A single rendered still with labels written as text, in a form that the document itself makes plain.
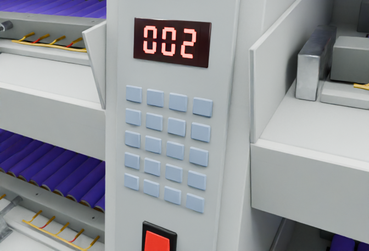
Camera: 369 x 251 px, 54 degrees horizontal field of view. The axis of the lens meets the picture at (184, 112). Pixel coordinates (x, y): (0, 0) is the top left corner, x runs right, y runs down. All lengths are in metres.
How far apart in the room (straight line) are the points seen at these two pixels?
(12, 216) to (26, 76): 0.20
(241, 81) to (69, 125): 0.13
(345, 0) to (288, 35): 0.17
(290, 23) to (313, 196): 0.09
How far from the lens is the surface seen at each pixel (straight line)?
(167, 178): 0.21
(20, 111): 0.30
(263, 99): 0.18
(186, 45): 0.18
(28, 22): 0.38
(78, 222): 0.39
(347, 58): 0.23
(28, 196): 0.43
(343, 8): 0.37
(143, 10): 0.20
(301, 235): 0.38
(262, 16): 0.17
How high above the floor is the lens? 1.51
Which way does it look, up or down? 15 degrees down
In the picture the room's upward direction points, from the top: 4 degrees clockwise
